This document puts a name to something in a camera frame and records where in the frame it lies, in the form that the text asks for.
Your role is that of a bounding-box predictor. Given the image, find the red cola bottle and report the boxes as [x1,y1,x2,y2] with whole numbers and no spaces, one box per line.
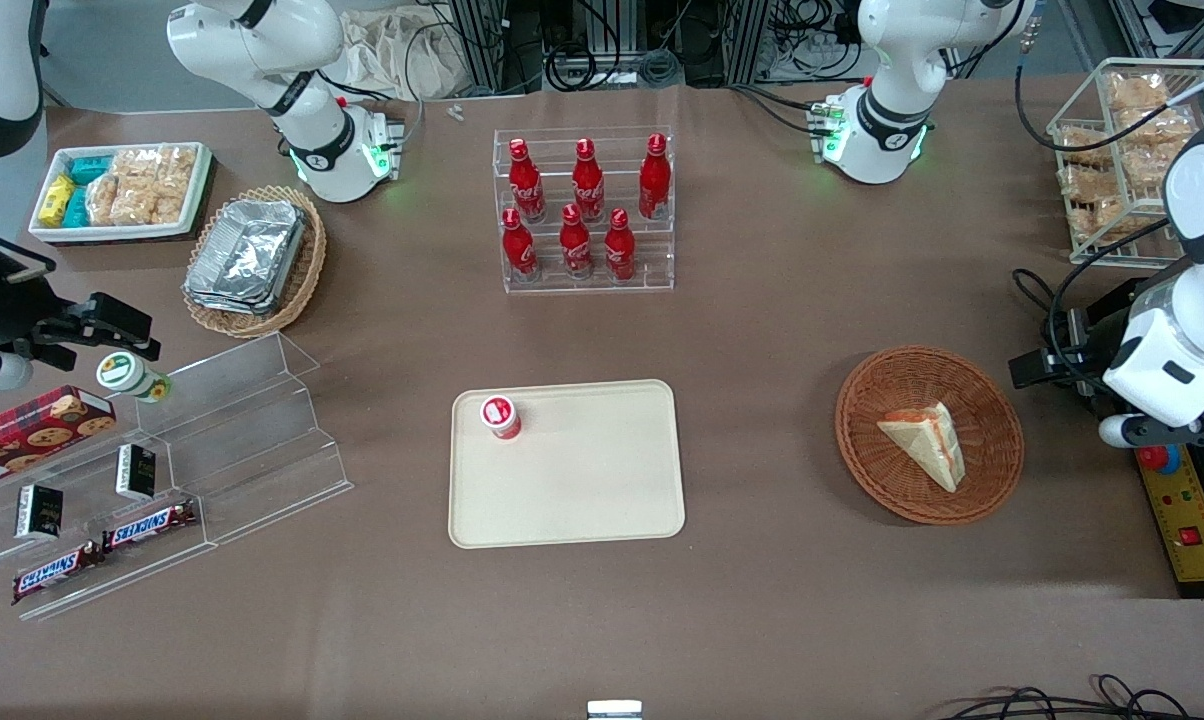
[638,133,672,221]
[508,138,547,223]
[559,203,594,280]
[572,138,606,223]
[502,207,540,283]
[603,207,636,283]

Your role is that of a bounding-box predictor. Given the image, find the clear acrylic bottle rack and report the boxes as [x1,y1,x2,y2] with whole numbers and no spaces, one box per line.
[492,125,676,294]

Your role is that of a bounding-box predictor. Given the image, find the white wire rack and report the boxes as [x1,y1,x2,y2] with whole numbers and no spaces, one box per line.
[1047,58,1204,269]

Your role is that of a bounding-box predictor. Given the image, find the triangular sandwich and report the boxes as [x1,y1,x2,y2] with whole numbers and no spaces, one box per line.
[877,402,965,493]

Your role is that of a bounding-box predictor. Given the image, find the black cables beside appliance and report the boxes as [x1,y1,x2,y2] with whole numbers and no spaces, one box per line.
[1012,218,1173,373]

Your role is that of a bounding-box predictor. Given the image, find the green lid white cup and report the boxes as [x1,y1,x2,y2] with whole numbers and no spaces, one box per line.
[97,352,173,404]

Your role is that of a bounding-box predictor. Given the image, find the light oval wicker basket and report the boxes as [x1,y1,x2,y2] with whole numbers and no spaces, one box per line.
[182,185,328,339]

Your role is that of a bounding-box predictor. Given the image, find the bagged rice cracker snack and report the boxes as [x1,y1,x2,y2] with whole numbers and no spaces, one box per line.
[1059,125,1113,169]
[1060,165,1123,206]
[1105,72,1170,111]
[1087,195,1153,241]
[1122,145,1179,191]
[1127,108,1195,147]

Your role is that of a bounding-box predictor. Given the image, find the black base cables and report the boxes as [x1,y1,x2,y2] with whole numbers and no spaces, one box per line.
[732,83,833,136]
[317,15,428,153]

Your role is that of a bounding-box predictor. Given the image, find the clear acrylic stepped shelf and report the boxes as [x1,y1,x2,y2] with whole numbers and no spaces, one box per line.
[0,332,355,623]

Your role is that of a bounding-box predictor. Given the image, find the yellow black emergency stop box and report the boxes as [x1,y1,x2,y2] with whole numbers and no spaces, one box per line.
[1134,440,1204,599]

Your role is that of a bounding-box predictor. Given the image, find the black left base cables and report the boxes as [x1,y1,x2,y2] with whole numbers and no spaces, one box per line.
[732,83,833,136]

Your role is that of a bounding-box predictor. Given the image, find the aluminium frame post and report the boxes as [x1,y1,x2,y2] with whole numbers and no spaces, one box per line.
[449,0,509,97]
[727,0,773,87]

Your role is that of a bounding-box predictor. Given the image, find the black cables at table edge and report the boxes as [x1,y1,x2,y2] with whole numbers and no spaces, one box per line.
[947,675,1204,720]

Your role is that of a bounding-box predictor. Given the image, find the small black box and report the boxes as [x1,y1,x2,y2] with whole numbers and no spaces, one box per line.
[15,484,64,542]
[115,445,158,501]

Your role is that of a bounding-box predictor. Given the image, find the Snickers chocolate bar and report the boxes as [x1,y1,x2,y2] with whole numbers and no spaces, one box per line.
[12,541,106,605]
[102,500,199,553]

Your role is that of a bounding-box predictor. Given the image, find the white rectangular snack tray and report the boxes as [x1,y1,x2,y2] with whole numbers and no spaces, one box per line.
[28,142,213,244]

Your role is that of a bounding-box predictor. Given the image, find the yellow snack packet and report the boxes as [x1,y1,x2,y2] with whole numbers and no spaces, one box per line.
[40,175,77,227]

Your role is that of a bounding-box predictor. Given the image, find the brown round wicker basket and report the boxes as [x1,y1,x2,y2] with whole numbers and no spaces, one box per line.
[835,346,1026,526]

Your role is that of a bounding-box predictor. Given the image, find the coiled black cable bundle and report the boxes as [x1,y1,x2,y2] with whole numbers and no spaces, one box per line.
[545,45,683,91]

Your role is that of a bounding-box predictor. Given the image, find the red plaid cookie box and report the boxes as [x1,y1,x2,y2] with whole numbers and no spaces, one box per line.
[0,385,118,496]

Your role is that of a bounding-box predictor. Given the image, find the red lid yogurt cup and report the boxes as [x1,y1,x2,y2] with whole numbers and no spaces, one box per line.
[479,395,523,441]

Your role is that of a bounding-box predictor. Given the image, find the stack of foil trays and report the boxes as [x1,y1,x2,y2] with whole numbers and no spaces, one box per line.
[184,198,308,317]

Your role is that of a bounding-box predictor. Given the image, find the black right base cables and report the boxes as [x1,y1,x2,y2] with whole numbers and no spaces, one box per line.
[317,15,428,153]

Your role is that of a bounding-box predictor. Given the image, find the beige plastic tray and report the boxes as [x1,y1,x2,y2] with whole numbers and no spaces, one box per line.
[448,379,686,550]

